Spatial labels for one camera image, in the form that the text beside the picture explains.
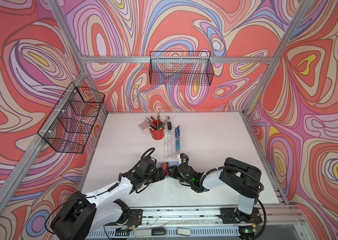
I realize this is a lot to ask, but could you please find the mint green card wallet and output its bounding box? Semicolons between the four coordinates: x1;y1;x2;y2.
156;161;179;176

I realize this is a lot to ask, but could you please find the red card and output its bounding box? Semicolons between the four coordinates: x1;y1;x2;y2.
160;162;169;176

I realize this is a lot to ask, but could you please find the clear acrylic card holder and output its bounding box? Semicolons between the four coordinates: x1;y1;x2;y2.
164;128;181;160

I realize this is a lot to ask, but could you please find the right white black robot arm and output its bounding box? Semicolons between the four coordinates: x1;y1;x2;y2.
167;154;264;225

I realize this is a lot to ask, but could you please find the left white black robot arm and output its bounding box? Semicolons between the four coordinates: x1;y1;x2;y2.
44;148;166;240

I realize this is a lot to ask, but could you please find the blue VIP card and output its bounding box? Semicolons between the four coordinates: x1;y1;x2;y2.
175;126;181;139

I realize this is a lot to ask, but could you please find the red pen cup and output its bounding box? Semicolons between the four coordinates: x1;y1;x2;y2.
150;120;165;140

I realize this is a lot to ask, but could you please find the pink calculator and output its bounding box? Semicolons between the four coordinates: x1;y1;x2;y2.
138;121;151;135

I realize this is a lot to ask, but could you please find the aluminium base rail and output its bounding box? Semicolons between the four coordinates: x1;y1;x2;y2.
58;205;307;240

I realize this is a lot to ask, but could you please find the left black wire basket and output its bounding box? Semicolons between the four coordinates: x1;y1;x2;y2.
38;83;105;154

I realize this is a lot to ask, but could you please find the black wire basket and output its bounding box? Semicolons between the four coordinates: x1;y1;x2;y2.
149;51;215;86
38;83;105;154

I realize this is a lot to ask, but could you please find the back black wire basket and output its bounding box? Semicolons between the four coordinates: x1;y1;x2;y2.
149;51;215;86

